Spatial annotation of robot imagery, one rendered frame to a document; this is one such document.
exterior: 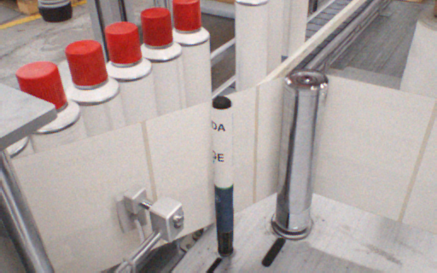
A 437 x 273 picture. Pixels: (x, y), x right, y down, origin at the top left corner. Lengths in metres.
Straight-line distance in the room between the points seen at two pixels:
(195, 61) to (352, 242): 0.27
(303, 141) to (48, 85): 0.23
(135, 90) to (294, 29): 0.44
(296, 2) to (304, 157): 0.45
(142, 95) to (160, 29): 0.07
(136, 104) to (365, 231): 0.29
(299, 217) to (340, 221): 0.06
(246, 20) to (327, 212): 0.31
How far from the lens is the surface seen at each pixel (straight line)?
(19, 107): 0.21
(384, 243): 0.50
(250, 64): 0.68
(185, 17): 0.51
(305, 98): 0.37
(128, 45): 0.44
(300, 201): 0.45
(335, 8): 1.12
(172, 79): 0.50
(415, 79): 0.56
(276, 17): 0.71
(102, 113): 0.42
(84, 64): 0.41
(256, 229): 0.49
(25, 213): 0.26
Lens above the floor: 1.24
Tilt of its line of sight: 35 degrees down
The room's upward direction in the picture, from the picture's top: 1 degrees counter-clockwise
